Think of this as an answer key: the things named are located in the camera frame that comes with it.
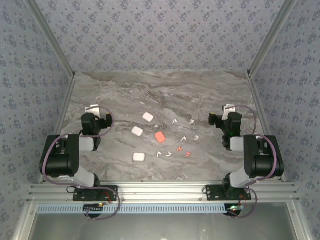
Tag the white earbud charging case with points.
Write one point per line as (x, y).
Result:
(147, 116)
(138, 157)
(137, 131)

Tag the orange earbud charging case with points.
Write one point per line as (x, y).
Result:
(160, 137)

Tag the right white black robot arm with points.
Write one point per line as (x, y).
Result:
(262, 160)

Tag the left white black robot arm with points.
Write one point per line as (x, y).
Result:
(60, 160)

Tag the left small circuit board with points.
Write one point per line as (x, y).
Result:
(93, 207)

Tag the small circuit board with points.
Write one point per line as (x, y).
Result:
(233, 208)
(93, 207)

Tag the right small circuit board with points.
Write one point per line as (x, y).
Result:
(233, 208)

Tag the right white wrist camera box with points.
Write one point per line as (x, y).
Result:
(228, 111)

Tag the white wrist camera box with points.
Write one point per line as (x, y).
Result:
(228, 111)
(94, 109)

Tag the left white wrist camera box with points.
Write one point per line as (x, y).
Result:
(94, 109)

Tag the aluminium table side rail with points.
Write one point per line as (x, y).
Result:
(257, 100)
(67, 100)

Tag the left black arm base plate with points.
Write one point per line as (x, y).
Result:
(113, 190)

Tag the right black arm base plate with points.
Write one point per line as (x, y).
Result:
(212, 193)

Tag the aluminium mounting rail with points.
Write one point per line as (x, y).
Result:
(162, 190)

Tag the aluminium corner post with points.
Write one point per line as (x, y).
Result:
(272, 37)
(50, 37)

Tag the aluminium frame leg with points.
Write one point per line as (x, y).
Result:
(23, 222)
(298, 222)

